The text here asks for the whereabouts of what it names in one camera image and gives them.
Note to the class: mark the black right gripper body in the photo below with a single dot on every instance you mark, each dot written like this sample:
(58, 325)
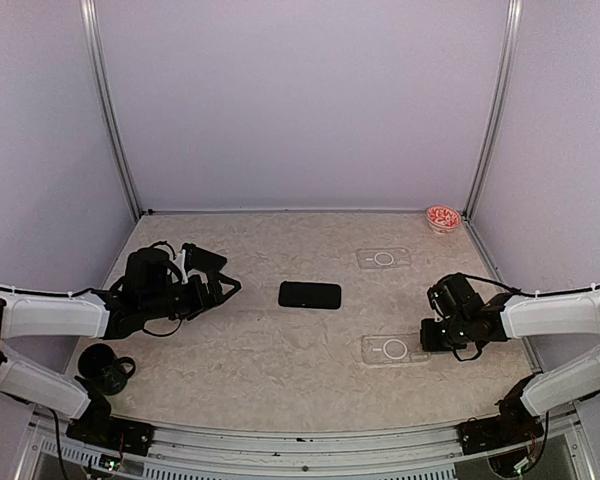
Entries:
(454, 337)

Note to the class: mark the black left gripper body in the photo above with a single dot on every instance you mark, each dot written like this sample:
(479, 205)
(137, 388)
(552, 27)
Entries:
(197, 302)

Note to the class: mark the clear magsafe phone case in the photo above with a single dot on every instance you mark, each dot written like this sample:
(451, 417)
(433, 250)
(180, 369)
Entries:
(399, 349)
(383, 258)

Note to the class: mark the black smartphone with teal edge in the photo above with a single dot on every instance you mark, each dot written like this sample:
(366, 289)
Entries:
(310, 295)

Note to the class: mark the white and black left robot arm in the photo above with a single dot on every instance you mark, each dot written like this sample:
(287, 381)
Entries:
(158, 283)

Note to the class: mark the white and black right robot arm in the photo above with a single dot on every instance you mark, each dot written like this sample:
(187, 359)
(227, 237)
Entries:
(465, 318)

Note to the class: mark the black phone with purple edge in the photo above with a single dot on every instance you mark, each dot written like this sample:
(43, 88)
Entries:
(205, 261)

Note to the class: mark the red patterned small bowl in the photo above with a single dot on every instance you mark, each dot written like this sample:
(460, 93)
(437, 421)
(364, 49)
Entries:
(443, 219)

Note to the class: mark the black mug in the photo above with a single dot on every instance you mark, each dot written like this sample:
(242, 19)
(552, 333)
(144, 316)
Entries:
(107, 372)

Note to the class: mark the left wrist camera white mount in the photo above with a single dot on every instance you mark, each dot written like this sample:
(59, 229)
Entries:
(184, 261)

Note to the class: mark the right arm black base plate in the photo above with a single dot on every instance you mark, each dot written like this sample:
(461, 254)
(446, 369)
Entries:
(492, 433)

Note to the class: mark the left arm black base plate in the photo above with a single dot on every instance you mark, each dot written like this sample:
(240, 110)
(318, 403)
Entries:
(118, 434)

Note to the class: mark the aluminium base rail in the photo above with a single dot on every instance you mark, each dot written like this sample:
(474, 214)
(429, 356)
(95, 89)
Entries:
(424, 452)

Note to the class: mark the left aluminium frame post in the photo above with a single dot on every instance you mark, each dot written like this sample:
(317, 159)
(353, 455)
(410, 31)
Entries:
(98, 64)

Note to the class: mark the aluminium frame post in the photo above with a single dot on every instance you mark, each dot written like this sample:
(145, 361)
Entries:
(98, 64)
(505, 67)

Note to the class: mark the right aluminium frame post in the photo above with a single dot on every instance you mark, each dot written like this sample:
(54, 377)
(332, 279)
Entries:
(505, 67)

